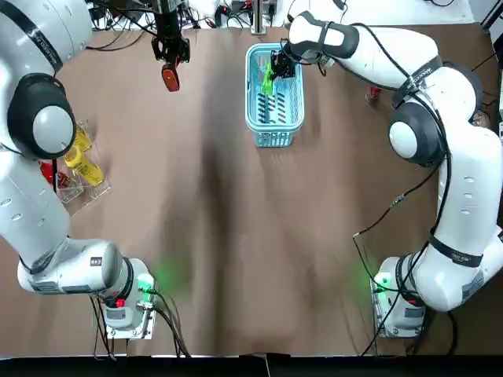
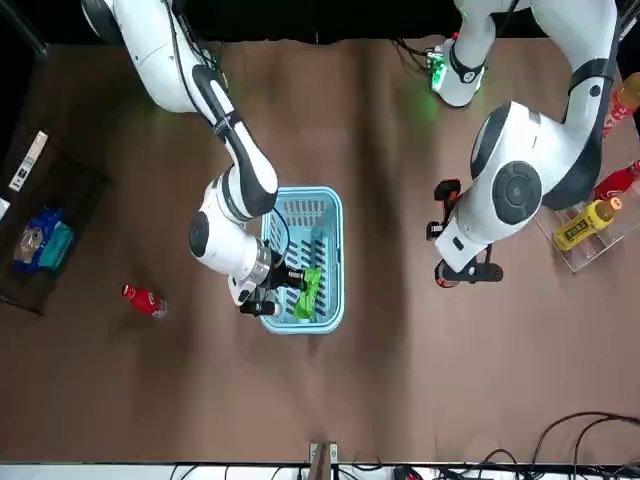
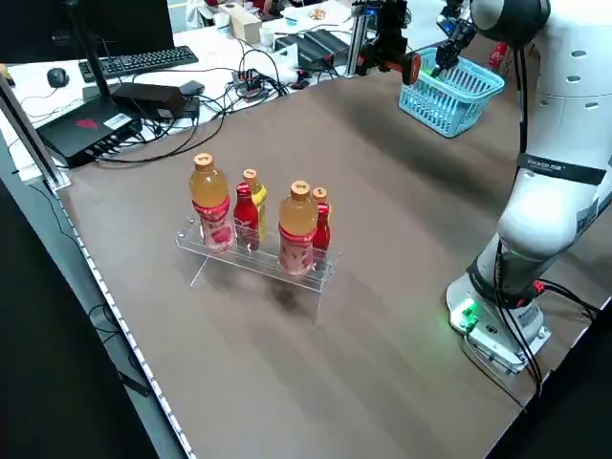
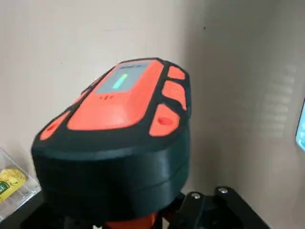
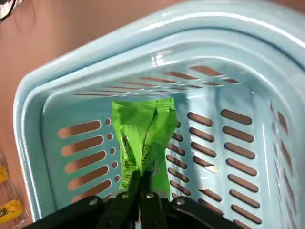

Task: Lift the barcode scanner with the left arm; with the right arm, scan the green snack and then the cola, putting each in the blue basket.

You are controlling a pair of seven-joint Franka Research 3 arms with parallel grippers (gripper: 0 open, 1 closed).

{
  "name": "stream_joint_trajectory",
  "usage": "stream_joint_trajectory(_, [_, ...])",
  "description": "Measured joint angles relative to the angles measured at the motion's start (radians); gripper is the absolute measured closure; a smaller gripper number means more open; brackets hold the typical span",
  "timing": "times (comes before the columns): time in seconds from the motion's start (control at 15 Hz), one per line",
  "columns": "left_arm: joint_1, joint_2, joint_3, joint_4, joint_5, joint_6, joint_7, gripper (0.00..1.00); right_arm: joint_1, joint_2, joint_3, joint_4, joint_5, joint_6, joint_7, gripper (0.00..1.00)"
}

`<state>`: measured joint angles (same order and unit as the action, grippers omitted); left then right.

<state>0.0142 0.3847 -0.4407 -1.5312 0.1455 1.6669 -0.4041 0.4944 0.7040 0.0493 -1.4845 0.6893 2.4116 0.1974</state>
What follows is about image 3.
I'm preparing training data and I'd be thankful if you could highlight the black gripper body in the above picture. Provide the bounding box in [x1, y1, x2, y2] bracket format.
[444, 18, 479, 49]
[374, 0, 409, 49]

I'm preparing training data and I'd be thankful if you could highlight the light blue plastic basket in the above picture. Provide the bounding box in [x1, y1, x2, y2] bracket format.
[399, 46, 506, 140]

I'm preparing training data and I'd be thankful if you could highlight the black electronic equipment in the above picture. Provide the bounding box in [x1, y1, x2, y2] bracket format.
[274, 28, 351, 69]

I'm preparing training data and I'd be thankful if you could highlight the grey usb hub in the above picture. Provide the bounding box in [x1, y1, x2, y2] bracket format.
[230, 68, 270, 101]

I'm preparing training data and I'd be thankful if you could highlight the cardboard box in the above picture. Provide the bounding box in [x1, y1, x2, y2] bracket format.
[228, 3, 263, 39]

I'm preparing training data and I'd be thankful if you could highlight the yellow tea bottle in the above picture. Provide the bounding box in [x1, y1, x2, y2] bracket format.
[311, 186, 335, 226]
[241, 167, 269, 243]

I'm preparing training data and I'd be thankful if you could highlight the peach juice bottle pink label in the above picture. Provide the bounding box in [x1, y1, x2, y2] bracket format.
[189, 152, 237, 253]
[277, 180, 320, 275]

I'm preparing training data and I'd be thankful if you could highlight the black rectangular box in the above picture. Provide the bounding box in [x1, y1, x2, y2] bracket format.
[111, 81, 186, 121]

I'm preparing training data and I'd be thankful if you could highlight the black keyboard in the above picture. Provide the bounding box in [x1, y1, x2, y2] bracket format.
[77, 45, 200, 81]

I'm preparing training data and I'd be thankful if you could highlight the clear acrylic bottle shelf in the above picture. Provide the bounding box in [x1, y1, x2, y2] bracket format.
[174, 209, 341, 317]

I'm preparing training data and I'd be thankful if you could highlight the black computer monitor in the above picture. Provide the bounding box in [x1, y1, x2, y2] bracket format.
[0, 0, 176, 64]

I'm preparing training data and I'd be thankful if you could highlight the black monitor stand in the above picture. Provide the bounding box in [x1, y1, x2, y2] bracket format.
[64, 0, 120, 114]

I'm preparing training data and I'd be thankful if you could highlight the black flat case red logo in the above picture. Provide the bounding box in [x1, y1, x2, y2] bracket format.
[35, 93, 144, 169]

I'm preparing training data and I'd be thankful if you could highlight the aluminium frame post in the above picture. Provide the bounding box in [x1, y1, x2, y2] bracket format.
[0, 74, 72, 191]
[350, 0, 383, 77]

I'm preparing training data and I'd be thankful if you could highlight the black cable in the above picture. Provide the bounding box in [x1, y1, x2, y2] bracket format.
[98, 93, 226, 166]
[496, 295, 544, 398]
[511, 40, 532, 164]
[535, 279, 601, 321]

